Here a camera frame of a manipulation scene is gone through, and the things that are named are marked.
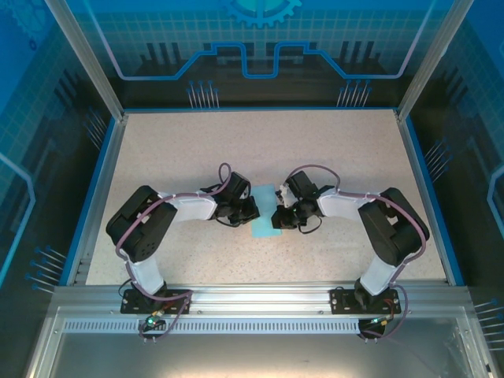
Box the aluminium mounting rail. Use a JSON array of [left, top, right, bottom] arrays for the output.
[[52, 280, 472, 316]]

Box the aluminium side rail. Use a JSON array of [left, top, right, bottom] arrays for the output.
[[65, 113, 129, 287], [393, 109, 465, 287]]

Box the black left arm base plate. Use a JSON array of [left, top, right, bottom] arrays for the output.
[[120, 288, 193, 315]]

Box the slotted metal cable duct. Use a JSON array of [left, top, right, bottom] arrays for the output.
[[61, 318, 464, 335]]

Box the light blue paper sheet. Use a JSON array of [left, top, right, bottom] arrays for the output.
[[250, 183, 284, 239]]

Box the aluminium frame post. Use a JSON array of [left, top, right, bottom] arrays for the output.
[[43, 0, 129, 123], [395, 0, 473, 123]]

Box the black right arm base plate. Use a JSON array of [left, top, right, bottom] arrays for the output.
[[329, 286, 399, 315]]

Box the grey metal tray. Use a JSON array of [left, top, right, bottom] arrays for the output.
[[25, 306, 499, 378]]

